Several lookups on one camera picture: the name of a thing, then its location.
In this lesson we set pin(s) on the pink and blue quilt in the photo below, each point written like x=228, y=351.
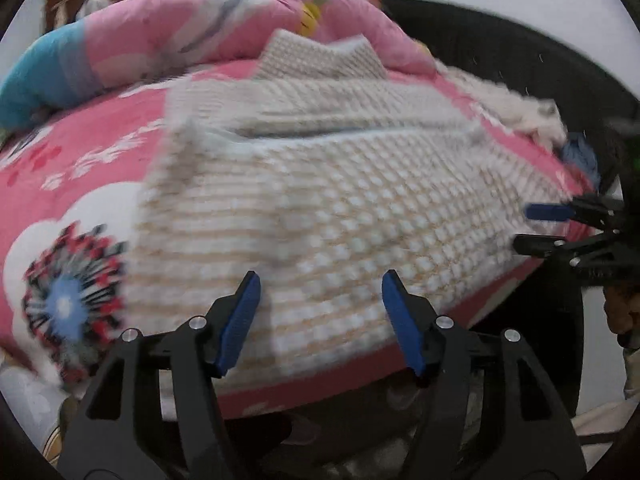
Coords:
x=150, y=45

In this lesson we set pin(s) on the cream fuzzy garment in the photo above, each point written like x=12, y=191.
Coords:
x=520, y=110

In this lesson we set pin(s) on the black padded headboard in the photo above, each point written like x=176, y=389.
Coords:
x=500, y=45

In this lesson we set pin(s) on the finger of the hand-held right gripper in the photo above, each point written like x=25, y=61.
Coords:
x=547, y=212
x=540, y=245

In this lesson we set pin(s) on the patterned mattress sheet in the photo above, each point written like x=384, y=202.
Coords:
x=25, y=400

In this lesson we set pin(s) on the blue jeans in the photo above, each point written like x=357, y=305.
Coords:
x=582, y=157

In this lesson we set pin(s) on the person's right hand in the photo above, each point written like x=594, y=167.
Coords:
x=622, y=310

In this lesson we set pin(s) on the person's right forearm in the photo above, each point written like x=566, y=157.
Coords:
x=632, y=370

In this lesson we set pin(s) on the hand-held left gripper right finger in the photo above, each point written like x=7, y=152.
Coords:
x=405, y=325

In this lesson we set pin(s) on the cream checked knit coat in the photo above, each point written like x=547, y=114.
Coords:
x=350, y=210

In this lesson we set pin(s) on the pink floral blanket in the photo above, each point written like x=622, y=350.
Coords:
x=90, y=160

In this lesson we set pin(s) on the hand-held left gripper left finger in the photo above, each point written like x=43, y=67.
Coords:
x=240, y=325

